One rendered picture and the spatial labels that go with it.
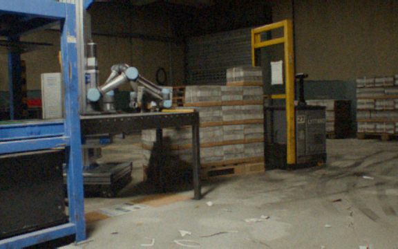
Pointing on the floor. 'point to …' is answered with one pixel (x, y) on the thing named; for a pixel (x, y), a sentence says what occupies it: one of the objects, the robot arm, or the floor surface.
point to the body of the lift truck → (300, 131)
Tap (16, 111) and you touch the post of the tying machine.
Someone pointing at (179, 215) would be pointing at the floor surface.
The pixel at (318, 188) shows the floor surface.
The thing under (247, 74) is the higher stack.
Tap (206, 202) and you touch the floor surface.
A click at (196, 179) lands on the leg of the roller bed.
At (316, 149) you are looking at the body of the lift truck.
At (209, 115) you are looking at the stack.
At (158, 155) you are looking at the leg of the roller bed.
